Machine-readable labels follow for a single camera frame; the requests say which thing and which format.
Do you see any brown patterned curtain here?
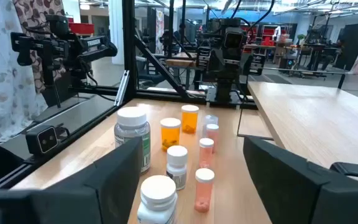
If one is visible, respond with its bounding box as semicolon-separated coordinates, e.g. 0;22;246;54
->
12;0;68;94

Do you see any red plastic bin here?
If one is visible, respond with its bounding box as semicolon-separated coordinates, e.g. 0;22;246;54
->
68;22;95;35

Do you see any white floral curtain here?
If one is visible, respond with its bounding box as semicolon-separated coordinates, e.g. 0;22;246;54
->
0;0;48;143

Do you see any black aluminium table frame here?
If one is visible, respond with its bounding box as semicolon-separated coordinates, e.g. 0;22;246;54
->
0;0;347;191

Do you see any pink vial white cap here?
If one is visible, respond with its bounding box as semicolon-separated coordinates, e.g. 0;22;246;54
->
206;123;220;153
194;167;216;213

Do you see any small clear plastic vial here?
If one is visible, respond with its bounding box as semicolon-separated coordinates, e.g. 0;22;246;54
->
202;114;219;138

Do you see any black cabinet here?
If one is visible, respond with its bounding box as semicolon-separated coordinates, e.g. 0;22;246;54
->
334;21;358;71

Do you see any background wooden table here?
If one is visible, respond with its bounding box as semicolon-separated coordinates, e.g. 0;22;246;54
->
165;51;198;69

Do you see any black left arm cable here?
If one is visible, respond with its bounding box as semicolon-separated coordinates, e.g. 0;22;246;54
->
230;0;276;35

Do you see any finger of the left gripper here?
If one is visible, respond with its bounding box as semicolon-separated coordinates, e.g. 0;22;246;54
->
249;53;266;76
196;45;211;70

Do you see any small white pill bottle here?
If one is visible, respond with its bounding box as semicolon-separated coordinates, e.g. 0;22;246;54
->
166;145;189;191

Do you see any black table-level camera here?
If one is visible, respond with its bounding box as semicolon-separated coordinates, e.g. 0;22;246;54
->
25;124;71;156

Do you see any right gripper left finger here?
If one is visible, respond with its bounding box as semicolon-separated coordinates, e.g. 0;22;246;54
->
0;136;145;224

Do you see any tiny white bottle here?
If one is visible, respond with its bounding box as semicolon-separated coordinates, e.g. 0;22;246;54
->
198;138;215;169

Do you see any medium white pill bottle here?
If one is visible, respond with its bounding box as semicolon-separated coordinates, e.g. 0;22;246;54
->
136;175;178;224

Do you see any orange pill bottle white cap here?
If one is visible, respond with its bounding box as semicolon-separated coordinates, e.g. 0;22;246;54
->
160;117;181;152
181;105;200;135

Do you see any red storage bins rack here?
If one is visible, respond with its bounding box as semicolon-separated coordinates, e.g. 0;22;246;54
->
261;26;276;46

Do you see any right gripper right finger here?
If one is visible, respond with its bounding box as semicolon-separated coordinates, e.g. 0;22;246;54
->
243;136;358;224

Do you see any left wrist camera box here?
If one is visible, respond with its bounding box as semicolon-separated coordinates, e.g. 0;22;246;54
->
222;27;246;50

